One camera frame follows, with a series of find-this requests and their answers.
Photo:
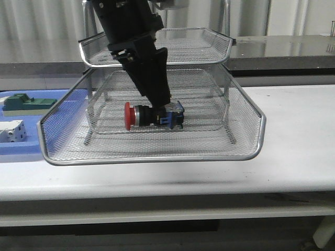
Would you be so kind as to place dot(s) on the white circuit breaker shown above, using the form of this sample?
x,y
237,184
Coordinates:
x,y
13,131

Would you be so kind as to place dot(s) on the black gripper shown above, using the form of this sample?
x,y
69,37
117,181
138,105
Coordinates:
x,y
145,65

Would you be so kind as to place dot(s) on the grey stone counter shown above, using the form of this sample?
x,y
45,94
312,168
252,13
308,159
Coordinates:
x,y
250,56

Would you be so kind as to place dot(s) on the green and beige electrical module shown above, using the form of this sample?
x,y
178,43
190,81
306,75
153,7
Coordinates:
x,y
23,105

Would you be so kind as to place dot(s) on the blue plastic tray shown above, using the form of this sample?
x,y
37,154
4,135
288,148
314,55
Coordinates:
x,y
61,119

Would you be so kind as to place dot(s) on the red emergency stop push button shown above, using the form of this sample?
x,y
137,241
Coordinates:
x,y
170,116

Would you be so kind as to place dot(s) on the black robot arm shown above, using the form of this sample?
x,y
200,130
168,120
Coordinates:
x,y
130,27

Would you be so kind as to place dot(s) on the silver mesh tray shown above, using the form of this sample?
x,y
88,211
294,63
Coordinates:
x,y
184,45
107,117
240,139

